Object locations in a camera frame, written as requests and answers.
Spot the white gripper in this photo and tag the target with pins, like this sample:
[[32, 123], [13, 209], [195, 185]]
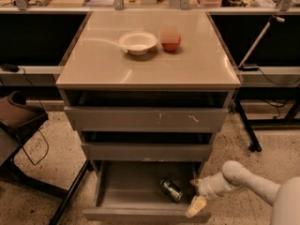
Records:
[[206, 187]]

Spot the green soda can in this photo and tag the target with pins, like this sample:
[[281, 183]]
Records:
[[171, 189]]

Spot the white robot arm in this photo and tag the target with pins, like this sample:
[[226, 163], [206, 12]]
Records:
[[284, 199]]

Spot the grey bottom drawer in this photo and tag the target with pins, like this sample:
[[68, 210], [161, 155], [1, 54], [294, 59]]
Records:
[[129, 191]]

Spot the grey drawer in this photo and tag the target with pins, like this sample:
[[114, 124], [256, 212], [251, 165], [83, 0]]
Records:
[[129, 191], [143, 119], [147, 146]]

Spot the grey middle drawer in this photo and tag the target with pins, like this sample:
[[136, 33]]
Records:
[[147, 146]]

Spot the grey drawer cabinet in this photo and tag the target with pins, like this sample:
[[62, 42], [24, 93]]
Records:
[[100, 73]]

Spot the grey top drawer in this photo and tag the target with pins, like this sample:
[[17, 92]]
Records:
[[143, 119]]

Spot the black power adapter right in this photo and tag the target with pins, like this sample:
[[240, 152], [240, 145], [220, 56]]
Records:
[[249, 67]]

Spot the black power adapter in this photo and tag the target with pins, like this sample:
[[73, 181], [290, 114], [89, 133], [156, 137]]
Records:
[[10, 68], [249, 67]]

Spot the red apple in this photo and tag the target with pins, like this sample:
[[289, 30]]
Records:
[[170, 38]]

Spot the white paper bowl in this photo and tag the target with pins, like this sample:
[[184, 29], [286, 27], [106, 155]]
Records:
[[138, 42]]

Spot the white stick with black tip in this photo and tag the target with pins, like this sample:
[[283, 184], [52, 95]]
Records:
[[271, 20]]

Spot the brown padded chair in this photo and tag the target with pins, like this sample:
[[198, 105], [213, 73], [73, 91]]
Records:
[[19, 119]]

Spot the black power adapter left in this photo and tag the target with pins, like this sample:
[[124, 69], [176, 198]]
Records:
[[10, 68]]

